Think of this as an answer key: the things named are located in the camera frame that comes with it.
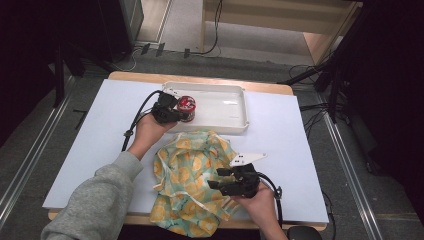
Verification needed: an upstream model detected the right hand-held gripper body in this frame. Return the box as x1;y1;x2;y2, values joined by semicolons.
229;152;268;200

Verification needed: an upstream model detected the black hanging cable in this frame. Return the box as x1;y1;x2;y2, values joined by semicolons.
199;0;224;56

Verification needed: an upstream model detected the left hand-held gripper black cable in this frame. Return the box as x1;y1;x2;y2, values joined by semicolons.
121;89;165;153

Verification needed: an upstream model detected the white board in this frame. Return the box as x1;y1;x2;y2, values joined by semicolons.
42;78;330;224

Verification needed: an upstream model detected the black cabinet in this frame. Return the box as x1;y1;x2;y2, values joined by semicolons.
96;0;145;63

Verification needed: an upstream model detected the row of black plugs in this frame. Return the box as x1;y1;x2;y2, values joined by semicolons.
139;42;191;60

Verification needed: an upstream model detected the metal floor rail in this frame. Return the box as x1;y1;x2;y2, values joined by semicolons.
314;91;385;240
0;75;77;229

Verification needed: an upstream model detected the black rounded object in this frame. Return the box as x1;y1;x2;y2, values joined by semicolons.
285;225;324;240

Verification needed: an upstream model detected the white plastic tray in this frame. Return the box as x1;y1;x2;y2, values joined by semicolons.
161;80;251;136

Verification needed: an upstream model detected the person's right hand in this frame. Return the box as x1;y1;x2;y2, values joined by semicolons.
230;182;278;226

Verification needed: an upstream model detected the black bent bar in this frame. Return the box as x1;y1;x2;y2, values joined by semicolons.
72;108;89;131

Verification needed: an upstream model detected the red can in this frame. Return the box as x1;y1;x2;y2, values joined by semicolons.
176;95;197;124

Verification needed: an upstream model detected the wooden table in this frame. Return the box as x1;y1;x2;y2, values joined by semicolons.
47;70;328;232

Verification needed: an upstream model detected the black stand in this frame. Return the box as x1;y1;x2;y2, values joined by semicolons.
49;39;111;108
279;6;366;124

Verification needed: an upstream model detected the orange-print green cloth bag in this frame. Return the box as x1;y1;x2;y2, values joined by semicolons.
148;129;250;239

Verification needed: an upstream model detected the right hand-held gripper black cable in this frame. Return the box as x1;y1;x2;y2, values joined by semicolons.
257;171;285;230

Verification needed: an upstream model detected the person's left hand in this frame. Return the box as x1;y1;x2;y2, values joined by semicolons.
127;112;178;160

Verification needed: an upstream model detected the bundle of black floor cables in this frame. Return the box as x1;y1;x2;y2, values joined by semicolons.
288;63;353;136

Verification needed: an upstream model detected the light wooden shelf unit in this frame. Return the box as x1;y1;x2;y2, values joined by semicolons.
199;0;364;66

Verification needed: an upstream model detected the hand-held gripper black cable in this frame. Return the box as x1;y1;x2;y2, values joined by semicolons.
257;171;285;230
121;89;165;153

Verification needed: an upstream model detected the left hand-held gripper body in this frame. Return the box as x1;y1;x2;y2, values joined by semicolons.
151;86;181;125

